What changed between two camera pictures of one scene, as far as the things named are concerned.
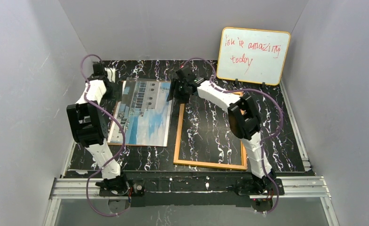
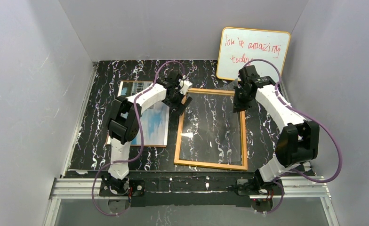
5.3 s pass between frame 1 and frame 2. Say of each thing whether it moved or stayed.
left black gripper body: moved
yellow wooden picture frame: stayed
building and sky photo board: stayed
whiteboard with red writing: stayed
